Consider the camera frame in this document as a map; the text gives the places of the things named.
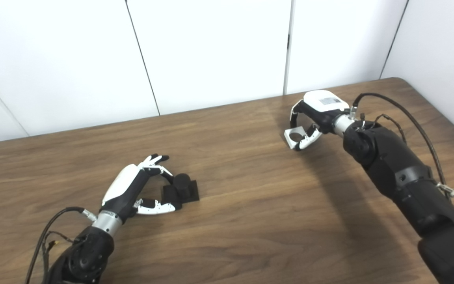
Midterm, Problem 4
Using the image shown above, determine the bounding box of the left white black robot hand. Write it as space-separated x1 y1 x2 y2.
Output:
102 154 182 222

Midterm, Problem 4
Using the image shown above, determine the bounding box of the thin arm wire bundle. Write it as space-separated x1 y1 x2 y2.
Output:
359 113 407 144
41 231 80 262

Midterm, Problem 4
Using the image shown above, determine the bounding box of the thin right arm wire bundle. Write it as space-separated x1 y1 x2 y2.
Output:
359 113 407 144

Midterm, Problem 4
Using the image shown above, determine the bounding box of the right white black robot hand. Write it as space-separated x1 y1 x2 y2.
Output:
289 90 350 152

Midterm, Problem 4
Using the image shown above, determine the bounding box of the black peg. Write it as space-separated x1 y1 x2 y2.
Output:
161 173 200 206

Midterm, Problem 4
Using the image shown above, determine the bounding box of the thick black left wrist cable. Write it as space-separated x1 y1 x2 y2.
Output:
25 207 98 284

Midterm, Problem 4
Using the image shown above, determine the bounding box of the white square piece with hole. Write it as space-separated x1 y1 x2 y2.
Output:
284 126 306 150

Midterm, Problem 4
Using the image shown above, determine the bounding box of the thin left arm wire bundle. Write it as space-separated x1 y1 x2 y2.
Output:
41 231 80 262

